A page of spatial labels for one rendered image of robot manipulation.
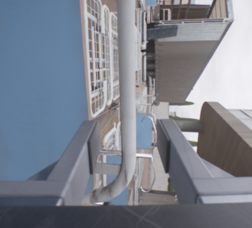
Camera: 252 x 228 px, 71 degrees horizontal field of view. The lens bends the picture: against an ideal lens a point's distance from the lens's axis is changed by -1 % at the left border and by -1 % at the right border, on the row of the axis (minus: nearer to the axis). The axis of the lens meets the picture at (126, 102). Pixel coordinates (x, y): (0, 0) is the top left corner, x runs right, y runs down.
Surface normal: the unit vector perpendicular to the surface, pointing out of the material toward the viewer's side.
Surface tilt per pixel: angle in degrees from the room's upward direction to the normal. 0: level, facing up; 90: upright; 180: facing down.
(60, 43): 90
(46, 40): 90
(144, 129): 90
